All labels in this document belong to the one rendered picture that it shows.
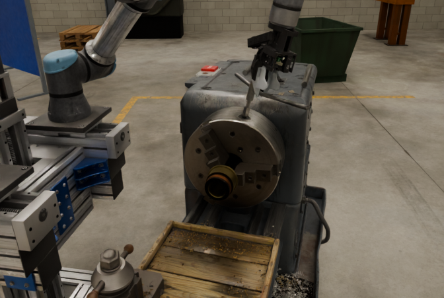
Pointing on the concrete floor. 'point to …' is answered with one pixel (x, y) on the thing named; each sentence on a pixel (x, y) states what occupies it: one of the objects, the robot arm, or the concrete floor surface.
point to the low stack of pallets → (78, 36)
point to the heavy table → (393, 18)
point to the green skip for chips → (325, 46)
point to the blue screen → (18, 26)
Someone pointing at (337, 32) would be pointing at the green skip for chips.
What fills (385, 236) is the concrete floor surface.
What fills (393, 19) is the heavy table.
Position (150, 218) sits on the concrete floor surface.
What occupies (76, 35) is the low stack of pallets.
